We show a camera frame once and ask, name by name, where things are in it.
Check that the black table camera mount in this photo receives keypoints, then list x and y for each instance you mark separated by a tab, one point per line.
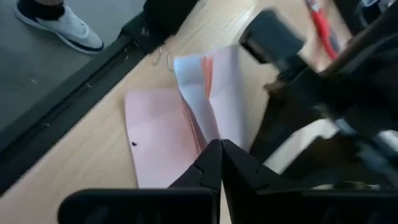
155	21

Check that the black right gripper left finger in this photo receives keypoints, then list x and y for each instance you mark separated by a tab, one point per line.
186	202

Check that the red pen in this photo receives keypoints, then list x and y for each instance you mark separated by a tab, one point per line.
323	31

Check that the pink paper pad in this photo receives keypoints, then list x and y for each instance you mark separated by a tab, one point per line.
161	130

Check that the person's shoe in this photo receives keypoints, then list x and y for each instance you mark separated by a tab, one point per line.
71	29

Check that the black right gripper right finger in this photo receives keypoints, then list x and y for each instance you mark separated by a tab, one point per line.
280	205

